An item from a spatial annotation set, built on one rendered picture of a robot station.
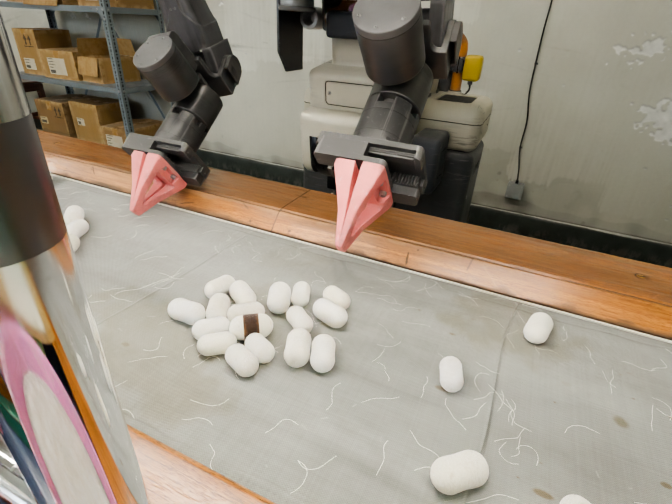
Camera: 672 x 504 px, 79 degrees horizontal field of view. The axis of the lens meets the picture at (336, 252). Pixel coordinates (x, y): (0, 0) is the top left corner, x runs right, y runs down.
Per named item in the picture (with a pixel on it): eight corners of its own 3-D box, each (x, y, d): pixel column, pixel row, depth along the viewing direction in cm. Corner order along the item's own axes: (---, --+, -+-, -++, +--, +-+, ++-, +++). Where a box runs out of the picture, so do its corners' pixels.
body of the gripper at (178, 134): (180, 153, 52) (206, 109, 54) (121, 142, 55) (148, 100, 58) (206, 183, 57) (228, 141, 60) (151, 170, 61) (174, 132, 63)
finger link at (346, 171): (384, 247, 32) (418, 149, 35) (305, 227, 35) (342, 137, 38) (394, 275, 39) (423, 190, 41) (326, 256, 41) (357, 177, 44)
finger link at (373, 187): (356, 240, 33) (392, 145, 36) (280, 221, 36) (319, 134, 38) (370, 268, 39) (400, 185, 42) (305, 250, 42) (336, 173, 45)
